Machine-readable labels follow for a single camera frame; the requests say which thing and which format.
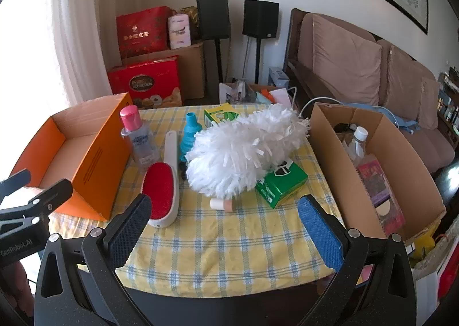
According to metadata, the yellow checked tablecloth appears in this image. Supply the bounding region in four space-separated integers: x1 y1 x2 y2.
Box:
48 103 359 300

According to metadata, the red and white lint brush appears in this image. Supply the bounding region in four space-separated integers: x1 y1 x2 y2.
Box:
141 130 180 229

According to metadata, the small brown cushion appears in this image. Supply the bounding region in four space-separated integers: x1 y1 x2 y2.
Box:
418 77 442 129

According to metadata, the orange cardboard box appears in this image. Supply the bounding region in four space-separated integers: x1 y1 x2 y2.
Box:
9 92 134 222

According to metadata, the white curtain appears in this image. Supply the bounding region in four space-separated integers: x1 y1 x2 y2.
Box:
46 0 122 108

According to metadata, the yellow bag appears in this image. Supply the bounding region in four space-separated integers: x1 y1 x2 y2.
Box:
409 218 447 269

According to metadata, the red gift bag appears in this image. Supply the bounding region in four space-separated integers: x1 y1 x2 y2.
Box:
116 6 173 58

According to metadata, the brown cardboard box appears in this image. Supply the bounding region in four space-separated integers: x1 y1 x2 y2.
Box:
309 102 447 244

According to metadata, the brown cardboard carton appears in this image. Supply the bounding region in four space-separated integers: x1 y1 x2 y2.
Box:
122 41 206 101

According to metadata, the large brown cushion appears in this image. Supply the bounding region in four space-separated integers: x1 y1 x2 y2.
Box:
312 13 382 106

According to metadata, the black speaker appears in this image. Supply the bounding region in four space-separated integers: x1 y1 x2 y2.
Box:
196 0 230 41
243 0 279 39

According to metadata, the medium brown cushion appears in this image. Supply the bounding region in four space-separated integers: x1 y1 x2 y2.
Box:
382 44 425 119

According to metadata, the clear bottle with white cap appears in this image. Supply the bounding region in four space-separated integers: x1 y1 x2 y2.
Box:
344 126 370 169

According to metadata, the blue cloth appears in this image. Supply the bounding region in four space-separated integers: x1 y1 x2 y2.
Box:
337 102 418 133

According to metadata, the white cable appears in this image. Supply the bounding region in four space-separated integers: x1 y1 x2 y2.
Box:
299 97 345 119

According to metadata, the small beige tube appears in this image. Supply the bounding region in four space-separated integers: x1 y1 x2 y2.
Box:
210 197 234 212

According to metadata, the shelf with small items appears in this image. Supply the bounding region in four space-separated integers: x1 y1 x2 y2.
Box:
435 66 459 140

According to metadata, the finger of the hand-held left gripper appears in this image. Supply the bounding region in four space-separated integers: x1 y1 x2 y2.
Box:
0 169 31 201
0 178 74 231

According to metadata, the blue collapsible funnel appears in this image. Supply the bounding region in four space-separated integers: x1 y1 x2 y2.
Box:
179 112 205 163

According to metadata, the white fluffy duster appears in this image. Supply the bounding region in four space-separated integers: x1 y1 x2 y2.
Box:
184 104 312 199

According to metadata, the pink paper bag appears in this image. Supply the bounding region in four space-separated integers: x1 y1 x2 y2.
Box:
269 89 295 109

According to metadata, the person's left forearm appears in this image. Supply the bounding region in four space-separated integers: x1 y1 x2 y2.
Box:
0 261 34 298

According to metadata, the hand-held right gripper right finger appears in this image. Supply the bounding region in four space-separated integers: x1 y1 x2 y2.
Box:
297 194 418 326

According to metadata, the grey appliance box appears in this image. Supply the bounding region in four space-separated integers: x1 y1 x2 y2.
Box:
268 67 289 88

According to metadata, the white tissue pack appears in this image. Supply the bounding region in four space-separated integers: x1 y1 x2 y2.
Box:
168 14 192 49

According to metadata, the white paper carton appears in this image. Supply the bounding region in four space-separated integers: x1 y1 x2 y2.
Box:
219 81 248 104

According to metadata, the red gift box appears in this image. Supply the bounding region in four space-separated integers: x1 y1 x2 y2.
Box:
107 55 183 108

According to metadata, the brown sofa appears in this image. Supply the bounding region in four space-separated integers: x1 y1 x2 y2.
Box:
283 8 456 176

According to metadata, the green and yellow toothpaste box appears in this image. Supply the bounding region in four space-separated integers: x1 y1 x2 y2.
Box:
204 103 309 209

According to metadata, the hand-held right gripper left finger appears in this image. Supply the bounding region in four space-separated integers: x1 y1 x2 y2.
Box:
34 193 153 326

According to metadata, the clear bottle with pink cap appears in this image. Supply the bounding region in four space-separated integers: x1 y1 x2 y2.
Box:
119 104 160 169

